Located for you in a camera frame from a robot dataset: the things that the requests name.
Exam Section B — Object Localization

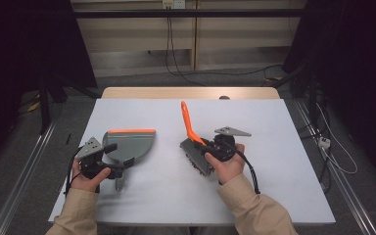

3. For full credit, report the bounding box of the black hanging cable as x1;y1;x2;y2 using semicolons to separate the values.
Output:
164;16;207;87

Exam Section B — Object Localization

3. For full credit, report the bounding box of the black horizontal bar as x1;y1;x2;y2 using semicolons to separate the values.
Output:
72;9;307;19

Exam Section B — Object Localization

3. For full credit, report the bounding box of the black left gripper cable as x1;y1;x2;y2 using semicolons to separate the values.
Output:
65;147;83;197

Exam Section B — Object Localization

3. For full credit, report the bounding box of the white cable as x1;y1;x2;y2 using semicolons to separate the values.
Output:
315;102;358;175

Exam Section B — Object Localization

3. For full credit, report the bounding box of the person's right hand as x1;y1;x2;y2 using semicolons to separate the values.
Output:
205;143;246;185

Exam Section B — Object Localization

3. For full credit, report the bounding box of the black floor cable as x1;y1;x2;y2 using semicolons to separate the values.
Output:
175;63;283;78

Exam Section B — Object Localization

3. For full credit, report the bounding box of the white board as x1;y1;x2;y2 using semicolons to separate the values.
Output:
48;98;337;226

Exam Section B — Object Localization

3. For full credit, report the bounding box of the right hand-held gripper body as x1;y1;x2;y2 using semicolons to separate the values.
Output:
209;126;253;163

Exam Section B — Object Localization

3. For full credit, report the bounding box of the orange brush with grey bristles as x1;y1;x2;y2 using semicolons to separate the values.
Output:
179;100;216;177

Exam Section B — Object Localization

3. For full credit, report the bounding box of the grey dustpan with orange lip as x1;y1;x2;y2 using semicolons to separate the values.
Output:
102;128;157;192

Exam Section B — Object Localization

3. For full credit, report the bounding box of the white power strip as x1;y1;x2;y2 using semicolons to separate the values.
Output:
317;136;332;150

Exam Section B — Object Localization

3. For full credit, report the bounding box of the black metal stand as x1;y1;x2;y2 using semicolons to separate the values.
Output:
36;72;68;135

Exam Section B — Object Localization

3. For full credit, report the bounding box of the white wall socket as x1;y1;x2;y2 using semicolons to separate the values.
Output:
162;0;186;10

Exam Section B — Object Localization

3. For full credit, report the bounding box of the metal floor rail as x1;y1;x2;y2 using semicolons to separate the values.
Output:
293;99;376;235
0;111;65;235

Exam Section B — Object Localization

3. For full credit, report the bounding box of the wooden table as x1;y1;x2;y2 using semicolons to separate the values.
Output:
101;86;281;101

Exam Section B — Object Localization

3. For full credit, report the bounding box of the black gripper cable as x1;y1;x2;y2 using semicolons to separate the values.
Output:
229;145;262;196
65;147;83;197

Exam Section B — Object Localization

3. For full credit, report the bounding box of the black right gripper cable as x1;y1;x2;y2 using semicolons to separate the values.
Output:
229;145;262;196

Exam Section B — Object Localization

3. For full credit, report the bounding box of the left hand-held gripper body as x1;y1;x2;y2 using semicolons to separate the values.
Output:
74;136;124;180

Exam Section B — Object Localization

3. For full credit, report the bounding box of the black curtain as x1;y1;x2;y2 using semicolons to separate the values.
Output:
281;0;376;189
0;0;98;174

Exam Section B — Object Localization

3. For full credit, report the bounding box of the person's left hand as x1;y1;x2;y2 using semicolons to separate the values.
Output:
70;160;112;193

